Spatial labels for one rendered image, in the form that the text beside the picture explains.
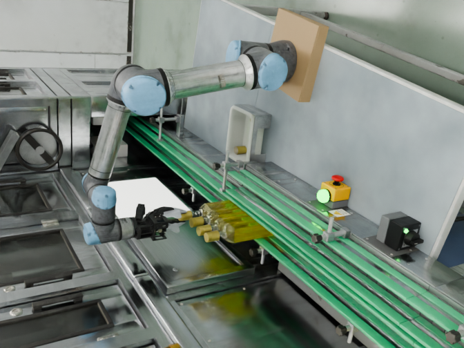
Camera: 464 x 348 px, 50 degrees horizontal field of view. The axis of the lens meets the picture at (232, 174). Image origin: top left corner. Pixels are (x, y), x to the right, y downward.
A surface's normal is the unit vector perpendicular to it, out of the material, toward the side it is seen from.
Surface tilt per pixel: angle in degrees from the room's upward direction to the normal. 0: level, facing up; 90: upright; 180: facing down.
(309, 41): 4
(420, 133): 0
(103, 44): 90
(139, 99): 78
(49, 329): 90
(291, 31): 4
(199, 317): 90
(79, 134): 90
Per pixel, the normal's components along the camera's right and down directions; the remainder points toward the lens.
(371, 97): -0.86, 0.10
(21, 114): 0.50, 0.36
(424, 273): 0.11, -0.93
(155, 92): 0.31, 0.46
